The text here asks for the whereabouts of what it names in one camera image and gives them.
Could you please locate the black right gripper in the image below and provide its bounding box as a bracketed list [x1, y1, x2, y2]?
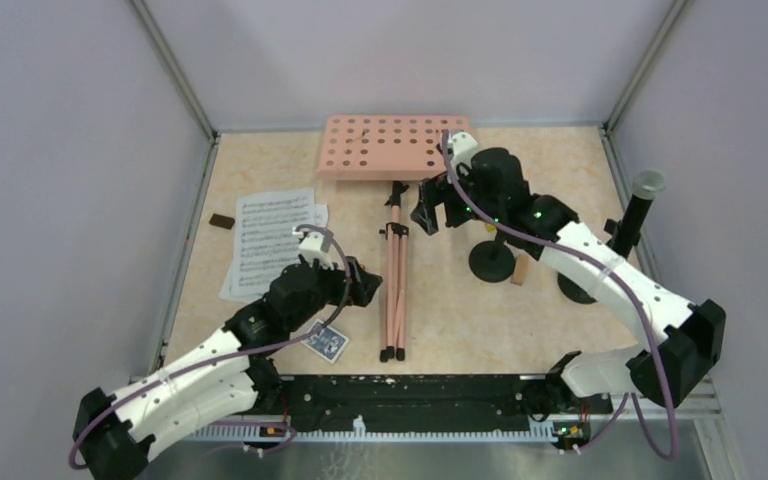
[411, 158, 503, 235]

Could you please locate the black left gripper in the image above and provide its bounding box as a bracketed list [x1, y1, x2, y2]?
[287, 255, 382, 332]

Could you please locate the black microphone desk stand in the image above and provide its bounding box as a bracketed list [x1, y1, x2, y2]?
[468, 231, 516, 283]

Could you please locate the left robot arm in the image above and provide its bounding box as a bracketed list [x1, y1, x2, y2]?
[68, 257, 383, 479]

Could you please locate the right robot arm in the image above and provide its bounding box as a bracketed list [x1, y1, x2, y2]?
[411, 148, 726, 412]

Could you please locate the blue playing card box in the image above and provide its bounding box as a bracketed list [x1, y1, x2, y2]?
[302, 319, 350, 364]

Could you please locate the long wooden block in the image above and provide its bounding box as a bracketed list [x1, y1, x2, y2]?
[510, 254, 531, 286]

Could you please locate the dark brown flat block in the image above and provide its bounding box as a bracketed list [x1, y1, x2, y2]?
[208, 214, 235, 230]

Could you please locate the black grey microphone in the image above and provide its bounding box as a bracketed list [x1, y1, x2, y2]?
[604, 170, 666, 258]

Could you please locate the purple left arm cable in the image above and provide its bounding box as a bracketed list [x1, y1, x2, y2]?
[67, 225, 353, 472]

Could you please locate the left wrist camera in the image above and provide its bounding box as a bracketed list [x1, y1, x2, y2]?
[292, 224, 335, 270]

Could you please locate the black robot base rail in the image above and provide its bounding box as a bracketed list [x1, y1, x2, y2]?
[247, 374, 613, 433]

